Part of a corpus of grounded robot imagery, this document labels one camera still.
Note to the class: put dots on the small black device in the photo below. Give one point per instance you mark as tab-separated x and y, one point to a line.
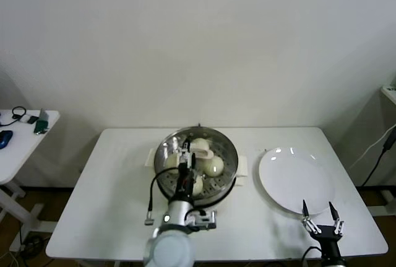
31	119

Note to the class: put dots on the small white device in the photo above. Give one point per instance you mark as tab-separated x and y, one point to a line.
23	118

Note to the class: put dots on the white steamed baozi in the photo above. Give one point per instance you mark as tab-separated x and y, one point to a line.
215	166
171	161
198	186
198	141

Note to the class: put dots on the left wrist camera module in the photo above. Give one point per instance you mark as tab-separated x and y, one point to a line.
202	220

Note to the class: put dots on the green handheld tool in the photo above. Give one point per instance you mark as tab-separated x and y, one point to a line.
41	124

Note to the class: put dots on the white stand foot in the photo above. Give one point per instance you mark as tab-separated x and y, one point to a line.
389	194

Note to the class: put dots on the blue computer mouse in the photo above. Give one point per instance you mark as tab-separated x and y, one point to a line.
4	138

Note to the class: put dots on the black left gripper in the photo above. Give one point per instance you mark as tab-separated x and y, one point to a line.
185	183

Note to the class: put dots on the perforated steel steamer basket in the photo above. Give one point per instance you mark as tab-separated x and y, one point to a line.
242	166

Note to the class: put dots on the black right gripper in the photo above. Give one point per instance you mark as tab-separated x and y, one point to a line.
329	236

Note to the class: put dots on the cream electric cooker base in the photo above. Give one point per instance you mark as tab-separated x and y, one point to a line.
213	202

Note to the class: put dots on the white side table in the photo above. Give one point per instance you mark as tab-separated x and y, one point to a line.
21	155

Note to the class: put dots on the white wall shelf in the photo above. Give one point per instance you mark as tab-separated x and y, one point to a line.
389	96

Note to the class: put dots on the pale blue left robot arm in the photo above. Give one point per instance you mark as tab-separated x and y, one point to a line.
173	248

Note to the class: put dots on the large white plate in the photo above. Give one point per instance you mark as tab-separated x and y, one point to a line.
294	180

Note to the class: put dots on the round glass pot lid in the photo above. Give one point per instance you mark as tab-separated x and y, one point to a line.
202	150

